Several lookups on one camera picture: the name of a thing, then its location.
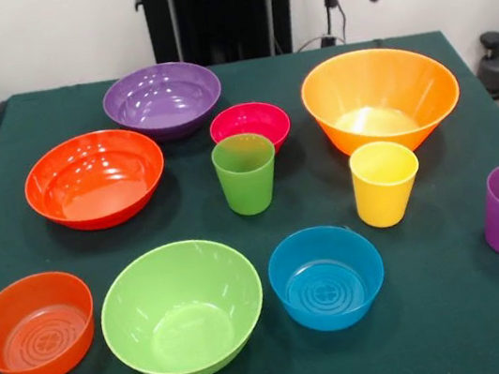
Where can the large orange bowl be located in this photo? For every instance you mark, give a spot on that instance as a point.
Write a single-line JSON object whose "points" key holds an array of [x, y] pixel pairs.
{"points": [[380, 81]]}

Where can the pink bowl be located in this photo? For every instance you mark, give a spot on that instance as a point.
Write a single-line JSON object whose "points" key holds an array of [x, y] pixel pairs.
{"points": [[248, 120]]}

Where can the yellow cup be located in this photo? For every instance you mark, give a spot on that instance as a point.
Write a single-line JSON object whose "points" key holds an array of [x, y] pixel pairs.
{"points": [[382, 199]]}

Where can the green cup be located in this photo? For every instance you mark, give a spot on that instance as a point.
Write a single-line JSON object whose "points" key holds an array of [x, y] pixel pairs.
{"points": [[246, 182]]}

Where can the purple bowl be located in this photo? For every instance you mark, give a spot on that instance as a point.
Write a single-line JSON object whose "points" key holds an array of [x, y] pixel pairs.
{"points": [[160, 101]]}

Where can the dark green table cloth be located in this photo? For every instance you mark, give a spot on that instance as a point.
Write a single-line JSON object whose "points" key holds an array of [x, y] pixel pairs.
{"points": [[246, 225]]}

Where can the blue bowl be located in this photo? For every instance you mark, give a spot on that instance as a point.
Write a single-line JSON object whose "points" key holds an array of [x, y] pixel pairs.
{"points": [[327, 288]]}

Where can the wide red bowl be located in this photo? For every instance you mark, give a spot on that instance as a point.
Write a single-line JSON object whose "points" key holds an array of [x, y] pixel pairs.
{"points": [[93, 188]]}

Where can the green bowl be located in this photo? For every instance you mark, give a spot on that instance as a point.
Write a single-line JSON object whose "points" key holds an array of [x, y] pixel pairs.
{"points": [[180, 321]]}

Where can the small orange bowl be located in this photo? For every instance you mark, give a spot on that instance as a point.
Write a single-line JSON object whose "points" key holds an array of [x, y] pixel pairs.
{"points": [[35, 334]]}

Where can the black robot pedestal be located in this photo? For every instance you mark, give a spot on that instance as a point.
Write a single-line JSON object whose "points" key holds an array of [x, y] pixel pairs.
{"points": [[221, 11]]}

